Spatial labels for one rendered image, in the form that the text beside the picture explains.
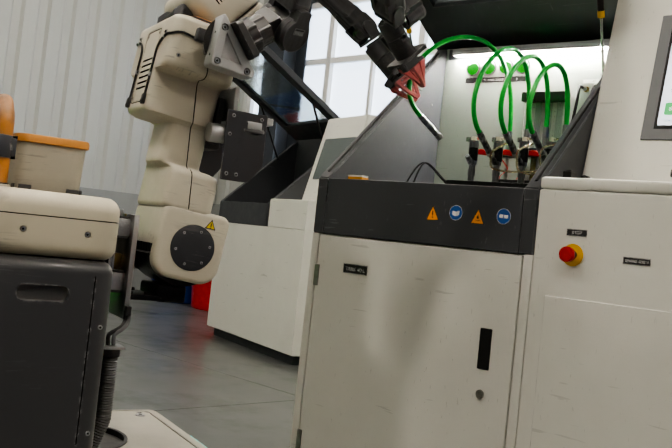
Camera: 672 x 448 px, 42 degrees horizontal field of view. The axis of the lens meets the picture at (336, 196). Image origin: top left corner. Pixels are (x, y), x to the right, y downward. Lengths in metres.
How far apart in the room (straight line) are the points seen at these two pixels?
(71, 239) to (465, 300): 0.99
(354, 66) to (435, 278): 6.40
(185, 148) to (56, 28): 6.98
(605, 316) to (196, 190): 0.96
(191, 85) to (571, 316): 1.02
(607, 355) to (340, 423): 0.79
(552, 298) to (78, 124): 7.33
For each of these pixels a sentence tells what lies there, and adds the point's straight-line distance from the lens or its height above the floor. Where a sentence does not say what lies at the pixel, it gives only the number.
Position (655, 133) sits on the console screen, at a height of 1.12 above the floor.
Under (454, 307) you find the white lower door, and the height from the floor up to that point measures 0.64.
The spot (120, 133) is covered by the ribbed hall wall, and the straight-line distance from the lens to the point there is 9.23.
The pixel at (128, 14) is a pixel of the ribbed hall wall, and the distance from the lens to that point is 9.38.
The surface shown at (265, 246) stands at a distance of 5.62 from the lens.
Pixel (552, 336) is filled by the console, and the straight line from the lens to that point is 2.13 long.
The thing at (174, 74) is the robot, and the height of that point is 1.11.
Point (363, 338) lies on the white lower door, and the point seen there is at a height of 0.52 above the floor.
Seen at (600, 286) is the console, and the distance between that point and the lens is 2.08.
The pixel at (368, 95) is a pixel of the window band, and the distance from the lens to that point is 8.30.
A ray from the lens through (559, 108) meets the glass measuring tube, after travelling 2.74.
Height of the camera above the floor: 0.78
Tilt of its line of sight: 3 degrees up
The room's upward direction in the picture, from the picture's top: 6 degrees clockwise
